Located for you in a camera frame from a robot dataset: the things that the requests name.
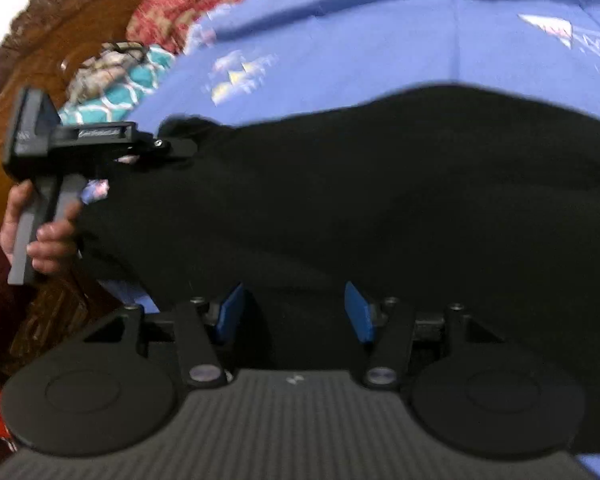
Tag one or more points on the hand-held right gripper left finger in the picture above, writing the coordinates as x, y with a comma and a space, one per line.
228, 316

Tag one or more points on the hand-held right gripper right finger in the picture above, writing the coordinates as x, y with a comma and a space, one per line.
360, 316

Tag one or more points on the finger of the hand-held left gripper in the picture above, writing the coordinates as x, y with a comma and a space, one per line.
172, 146

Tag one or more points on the black pants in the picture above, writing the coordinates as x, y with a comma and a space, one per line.
380, 185

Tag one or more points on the person's left hand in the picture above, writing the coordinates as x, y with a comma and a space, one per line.
55, 240

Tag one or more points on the teal patterned pillow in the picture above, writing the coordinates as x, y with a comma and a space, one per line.
132, 90

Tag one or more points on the carved wooden headboard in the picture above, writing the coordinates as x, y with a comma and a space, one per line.
30, 55

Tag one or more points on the grey patterned cloth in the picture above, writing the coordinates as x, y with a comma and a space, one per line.
100, 67

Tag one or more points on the red patterned blanket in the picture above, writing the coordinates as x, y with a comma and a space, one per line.
180, 10

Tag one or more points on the blue printed bedsheet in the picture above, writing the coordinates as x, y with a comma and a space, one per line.
380, 35

